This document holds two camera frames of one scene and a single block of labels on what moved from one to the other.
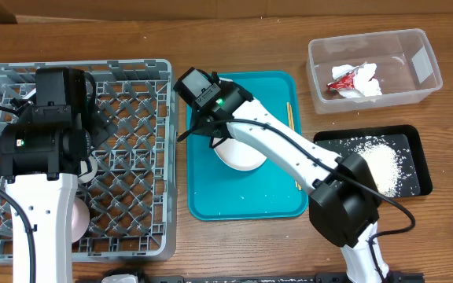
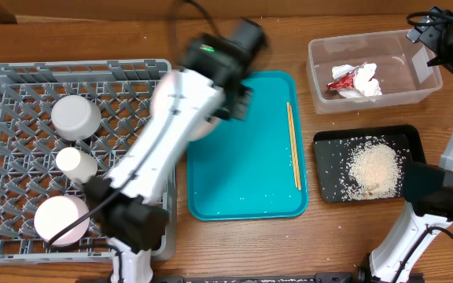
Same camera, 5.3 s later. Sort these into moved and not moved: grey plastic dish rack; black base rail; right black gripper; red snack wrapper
Moved: right black gripper
Not moved: red snack wrapper; grey plastic dish rack; black base rail
